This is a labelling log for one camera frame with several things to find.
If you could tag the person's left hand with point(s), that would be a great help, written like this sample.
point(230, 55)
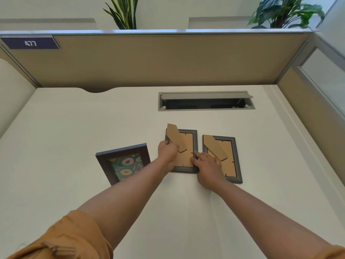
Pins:
point(166, 156)

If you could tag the person's right hand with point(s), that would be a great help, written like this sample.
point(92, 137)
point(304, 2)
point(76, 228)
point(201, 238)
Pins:
point(210, 172)

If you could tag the person's left fingers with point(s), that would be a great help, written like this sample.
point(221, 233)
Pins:
point(173, 147)

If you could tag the person's right thumb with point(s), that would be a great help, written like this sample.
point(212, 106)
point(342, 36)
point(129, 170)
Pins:
point(196, 163)

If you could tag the grey picture frame cardboard back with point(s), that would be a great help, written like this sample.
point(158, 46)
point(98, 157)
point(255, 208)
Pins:
point(186, 159)
point(229, 159)

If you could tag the person's right forearm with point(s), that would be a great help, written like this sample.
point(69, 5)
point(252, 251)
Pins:
point(264, 221)

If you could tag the person's left forearm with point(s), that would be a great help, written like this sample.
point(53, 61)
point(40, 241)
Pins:
point(126, 196)

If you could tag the beige desk partition panel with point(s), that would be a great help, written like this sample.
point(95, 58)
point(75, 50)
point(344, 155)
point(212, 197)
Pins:
point(161, 61)

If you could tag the person's orange left sleeve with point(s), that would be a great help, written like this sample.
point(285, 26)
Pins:
point(67, 237)

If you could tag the person's orange sleeve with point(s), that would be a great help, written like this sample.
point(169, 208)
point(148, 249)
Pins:
point(67, 237)
point(330, 253)

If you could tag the snake plant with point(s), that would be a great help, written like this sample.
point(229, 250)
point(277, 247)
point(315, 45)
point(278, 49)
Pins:
point(124, 13)

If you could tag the beige side partition with glass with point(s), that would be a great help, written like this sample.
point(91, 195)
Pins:
point(318, 86)

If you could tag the person's orange right sleeve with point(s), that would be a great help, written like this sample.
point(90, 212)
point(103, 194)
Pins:
point(330, 253)

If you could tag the white side divider panel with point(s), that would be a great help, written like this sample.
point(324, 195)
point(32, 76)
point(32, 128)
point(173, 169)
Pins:
point(13, 97)

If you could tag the peace lily plant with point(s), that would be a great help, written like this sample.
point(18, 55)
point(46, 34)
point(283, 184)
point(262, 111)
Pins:
point(283, 10)

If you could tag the dark blue number label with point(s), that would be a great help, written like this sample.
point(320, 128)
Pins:
point(29, 43)

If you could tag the dark frame with doughnut picture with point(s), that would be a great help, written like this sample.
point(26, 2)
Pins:
point(124, 161)

